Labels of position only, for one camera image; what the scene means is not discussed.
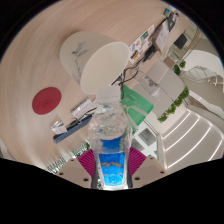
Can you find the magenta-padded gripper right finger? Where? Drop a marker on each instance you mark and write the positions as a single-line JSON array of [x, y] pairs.
[[150, 170]]

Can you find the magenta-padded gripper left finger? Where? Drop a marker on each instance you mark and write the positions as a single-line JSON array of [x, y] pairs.
[[73, 171]]

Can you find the clear blue-labelled water bottle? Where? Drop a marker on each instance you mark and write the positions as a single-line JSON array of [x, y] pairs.
[[110, 140]]

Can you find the ceiling light strips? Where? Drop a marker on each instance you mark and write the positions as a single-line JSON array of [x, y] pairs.
[[193, 143]]

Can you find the green tote bag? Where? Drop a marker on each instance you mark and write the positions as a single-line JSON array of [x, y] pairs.
[[138, 106]]

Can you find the white paper packet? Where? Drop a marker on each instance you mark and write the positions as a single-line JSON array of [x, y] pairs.
[[83, 107]]

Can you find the flat round red coaster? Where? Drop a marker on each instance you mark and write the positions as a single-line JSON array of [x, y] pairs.
[[46, 101]]

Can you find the clear plastic tumbler bottle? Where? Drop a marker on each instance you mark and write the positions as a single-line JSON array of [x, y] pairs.
[[150, 83]]

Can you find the white ceramic mug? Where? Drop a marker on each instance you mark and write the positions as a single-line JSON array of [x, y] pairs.
[[96, 63]]

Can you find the colourful sticker sheet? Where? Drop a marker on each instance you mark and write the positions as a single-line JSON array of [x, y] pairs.
[[141, 43]]

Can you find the black office chair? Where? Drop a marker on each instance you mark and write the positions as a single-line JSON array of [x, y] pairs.
[[180, 41]]

